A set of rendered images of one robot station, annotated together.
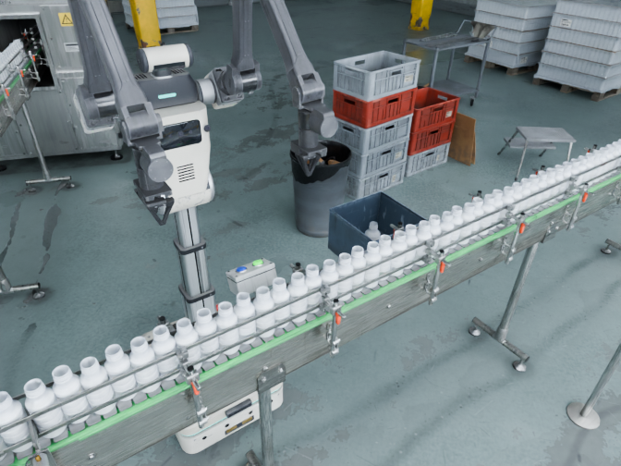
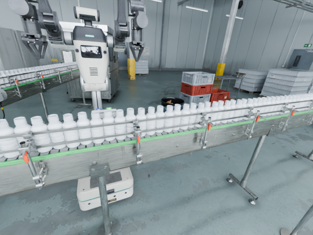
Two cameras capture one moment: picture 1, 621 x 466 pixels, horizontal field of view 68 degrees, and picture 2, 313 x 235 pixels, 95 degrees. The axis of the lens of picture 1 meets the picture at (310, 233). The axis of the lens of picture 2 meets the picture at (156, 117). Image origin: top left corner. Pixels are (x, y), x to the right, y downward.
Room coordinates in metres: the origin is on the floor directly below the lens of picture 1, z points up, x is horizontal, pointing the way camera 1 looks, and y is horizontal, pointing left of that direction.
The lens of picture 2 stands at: (0.41, -0.29, 1.44)
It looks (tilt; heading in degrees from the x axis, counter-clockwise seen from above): 24 degrees down; 11
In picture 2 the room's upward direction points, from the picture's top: 4 degrees clockwise
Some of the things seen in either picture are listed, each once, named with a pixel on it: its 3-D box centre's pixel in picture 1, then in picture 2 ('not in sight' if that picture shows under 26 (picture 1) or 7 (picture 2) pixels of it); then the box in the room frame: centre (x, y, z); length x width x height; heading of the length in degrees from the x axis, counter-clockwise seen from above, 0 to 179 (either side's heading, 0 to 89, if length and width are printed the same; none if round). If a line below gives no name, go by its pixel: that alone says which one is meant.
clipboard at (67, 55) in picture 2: not in sight; (67, 57); (3.85, 2.83, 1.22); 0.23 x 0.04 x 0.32; 107
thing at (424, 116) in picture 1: (420, 108); (214, 94); (4.29, -1.02, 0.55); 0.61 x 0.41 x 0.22; 128
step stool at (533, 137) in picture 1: (534, 148); not in sight; (4.23, -2.18, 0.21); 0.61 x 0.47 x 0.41; 178
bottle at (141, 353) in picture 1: (144, 363); (7, 138); (0.78, 0.42, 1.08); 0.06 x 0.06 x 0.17
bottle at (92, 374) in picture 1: (96, 385); not in sight; (0.71, 0.51, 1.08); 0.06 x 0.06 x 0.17
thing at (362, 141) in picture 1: (371, 127); (194, 97); (3.80, -0.50, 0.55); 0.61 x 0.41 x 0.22; 132
